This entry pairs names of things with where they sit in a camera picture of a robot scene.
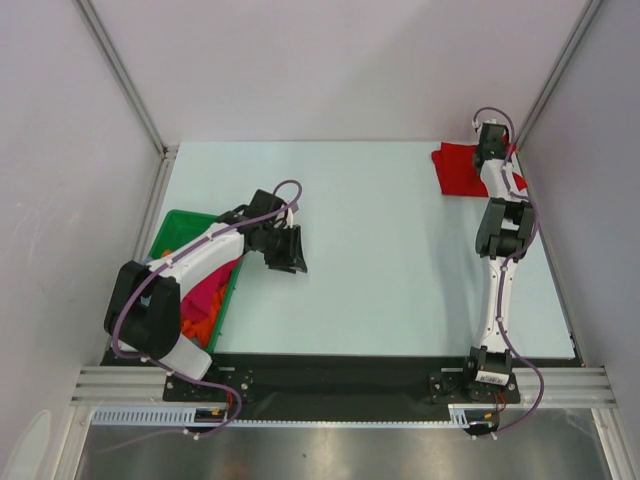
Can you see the right aluminium corner post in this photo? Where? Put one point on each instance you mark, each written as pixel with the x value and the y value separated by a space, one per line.
pixel 569 49

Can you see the aluminium corner post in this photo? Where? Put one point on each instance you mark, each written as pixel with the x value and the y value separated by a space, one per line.
pixel 109 52
pixel 569 49

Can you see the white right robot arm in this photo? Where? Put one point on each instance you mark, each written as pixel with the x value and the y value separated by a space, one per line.
pixel 505 232

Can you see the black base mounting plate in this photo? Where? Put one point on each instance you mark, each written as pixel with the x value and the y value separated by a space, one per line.
pixel 319 388

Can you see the left aluminium corner post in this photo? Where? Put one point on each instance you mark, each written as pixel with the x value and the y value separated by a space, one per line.
pixel 109 52

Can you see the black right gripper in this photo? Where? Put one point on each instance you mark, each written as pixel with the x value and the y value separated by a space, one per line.
pixel 491 138

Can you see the orange t shirt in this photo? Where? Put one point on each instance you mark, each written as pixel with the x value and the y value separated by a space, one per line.
pixel 198 326

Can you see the magenta t shirt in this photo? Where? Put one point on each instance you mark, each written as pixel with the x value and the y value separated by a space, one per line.
pixel 204 300

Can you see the green plastic bin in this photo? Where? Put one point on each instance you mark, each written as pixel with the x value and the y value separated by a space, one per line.
pixel 178 228

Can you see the aluminium frame rail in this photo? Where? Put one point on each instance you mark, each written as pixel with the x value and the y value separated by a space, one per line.
pixel 138 385

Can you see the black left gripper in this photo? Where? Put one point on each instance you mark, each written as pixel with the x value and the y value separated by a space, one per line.
pixel 292 258

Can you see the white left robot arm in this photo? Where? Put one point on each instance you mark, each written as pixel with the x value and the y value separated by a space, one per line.
pixel 143 317

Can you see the red t shirt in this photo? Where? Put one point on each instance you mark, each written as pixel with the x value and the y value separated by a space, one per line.
pixel 457 175

